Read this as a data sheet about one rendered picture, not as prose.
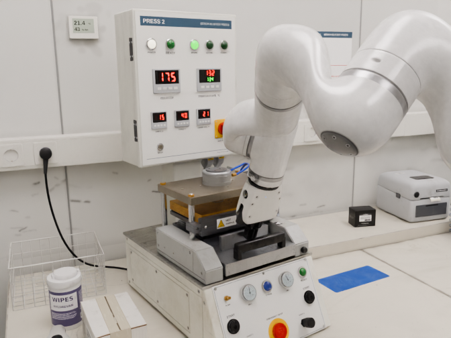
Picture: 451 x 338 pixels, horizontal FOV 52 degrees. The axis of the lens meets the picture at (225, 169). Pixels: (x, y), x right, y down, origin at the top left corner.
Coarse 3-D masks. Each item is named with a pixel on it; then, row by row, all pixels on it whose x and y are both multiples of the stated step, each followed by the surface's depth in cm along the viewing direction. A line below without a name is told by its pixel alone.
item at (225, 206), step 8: (176, 200) 130; (224, 200) 129; (232, 200) 129; (176, 208) 127; (184, 208) 123; (200, 208) 122; (208, 208) 122; (216, 208) 122; (224, 208) 122; (232, 208) 122; (176, 216) 128; (184, 216) 125; (200, 216) 117
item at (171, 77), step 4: (160, 72) 126; (164, 72) 127; (168, 72) 127; (172, 72) 128; (160, 76) 126; (164, 76) 127; (168, 76) 128; (172, 76) 128; (176, 76) 129; (160, 80) 126; (164, 80) 127; (168, 80) 128; (172, 80) 128; (176, 80) 129
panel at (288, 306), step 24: (288, 264) 120; (216, 288) 108; (240, 288) 111; (288, 288) 118; (312, 288) 122; (240, 312) 109; (264, 312) 113; (288, 312) 116; (312, 312) 120; (240, 336) 108; (264, 336) 111; (288, 336) 114
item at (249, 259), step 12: (264, 228) 123; (228, 240) 117; (240, 240) 119; (216, 252) 116; (228, 252) 116; (252, 252) 115; (264, 252) 115; (276, 252) 117; (288, 252) 119; (228, 264) 109; (240, 264) 111; (252, 264) 113
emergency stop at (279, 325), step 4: (276, 324) 113; (280, 324) 113; (272, 328) 112; (276, 328) 112; (280, 328) 113; (284, 328) 113; (272, 332) 112; (276, 332) 112; (280, 332) 112; (284, 332) 113; (276, 336) 112; (280, 336) 112; (284, 336) 113
